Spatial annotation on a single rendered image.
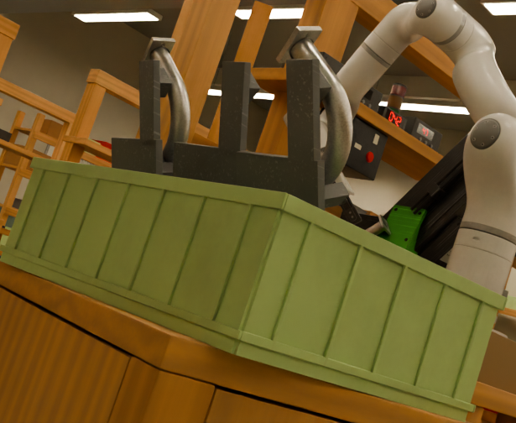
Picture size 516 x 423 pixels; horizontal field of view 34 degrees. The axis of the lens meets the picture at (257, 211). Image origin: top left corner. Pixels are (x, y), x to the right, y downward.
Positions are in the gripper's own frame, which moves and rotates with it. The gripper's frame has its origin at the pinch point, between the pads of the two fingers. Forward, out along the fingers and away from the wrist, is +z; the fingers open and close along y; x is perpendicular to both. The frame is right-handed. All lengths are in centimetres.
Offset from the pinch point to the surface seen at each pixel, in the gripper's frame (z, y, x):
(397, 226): 4.7, 30.4, -6.8
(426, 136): -21, 70, -27
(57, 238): -4, -106, 27
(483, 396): 46, -58, -11
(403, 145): -20, 58, -19
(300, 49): -7, -115, -16
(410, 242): 10.8, 25.9, -8.3
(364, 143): -23.5, 43.1, -9.3
